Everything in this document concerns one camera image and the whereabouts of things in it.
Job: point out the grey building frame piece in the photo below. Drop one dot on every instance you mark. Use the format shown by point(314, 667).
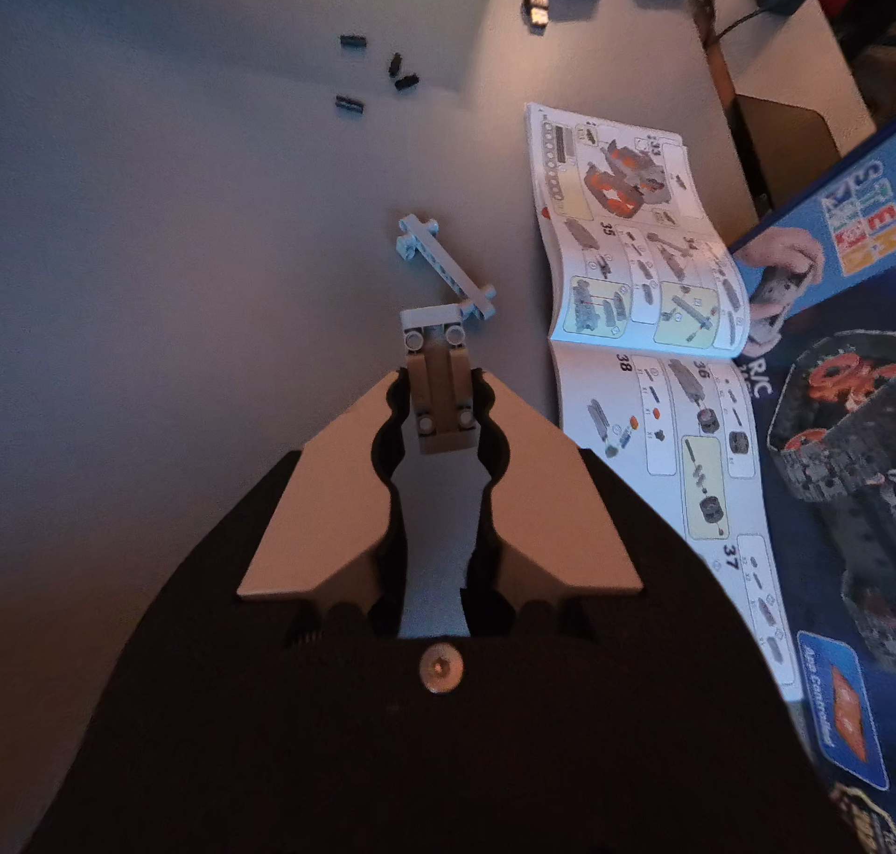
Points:
point(437, 392)

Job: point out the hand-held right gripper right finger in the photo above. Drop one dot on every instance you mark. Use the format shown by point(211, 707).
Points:
point(553, 511)

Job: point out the white table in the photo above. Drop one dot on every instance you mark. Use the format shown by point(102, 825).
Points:
point(784, 56)

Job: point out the black connector pin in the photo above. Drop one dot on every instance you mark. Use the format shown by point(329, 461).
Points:
point(348, 104)
point(395, 63)
point(406, 82)
point(353, 41)

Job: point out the grey long cross beam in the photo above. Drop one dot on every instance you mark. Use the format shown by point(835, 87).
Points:
point(448, 270)

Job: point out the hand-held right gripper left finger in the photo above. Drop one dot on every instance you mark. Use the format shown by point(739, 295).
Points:
point(329, 511)

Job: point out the open instruction booklet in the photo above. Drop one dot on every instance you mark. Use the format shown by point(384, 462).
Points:
point(595, 406)

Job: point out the blue toy kit box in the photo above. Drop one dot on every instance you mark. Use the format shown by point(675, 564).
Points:
point(826, 448)

